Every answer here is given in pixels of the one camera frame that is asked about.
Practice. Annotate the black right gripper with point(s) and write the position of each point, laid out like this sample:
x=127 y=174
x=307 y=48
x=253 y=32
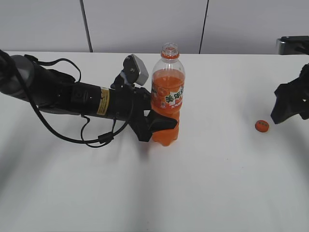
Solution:
x=292 y=99

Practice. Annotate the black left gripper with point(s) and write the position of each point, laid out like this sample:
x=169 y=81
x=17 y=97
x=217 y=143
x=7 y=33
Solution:
x=127 y=103

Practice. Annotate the orange bottle cap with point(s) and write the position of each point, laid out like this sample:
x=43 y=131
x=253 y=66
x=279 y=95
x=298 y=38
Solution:
x=261 y=126

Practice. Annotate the orange soda plastic bottle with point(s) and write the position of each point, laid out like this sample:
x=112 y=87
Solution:
x=168 y=77

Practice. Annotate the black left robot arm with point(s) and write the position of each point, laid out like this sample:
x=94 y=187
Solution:
x=50 y=91

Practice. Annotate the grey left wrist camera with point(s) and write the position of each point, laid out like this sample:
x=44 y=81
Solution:
x=134 y=70

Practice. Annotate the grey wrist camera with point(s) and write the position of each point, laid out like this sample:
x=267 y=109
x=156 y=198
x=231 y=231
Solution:
x=134 y=70
x=293 y=45

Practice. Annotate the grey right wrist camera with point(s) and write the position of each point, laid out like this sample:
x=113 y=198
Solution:
x=293 y=45

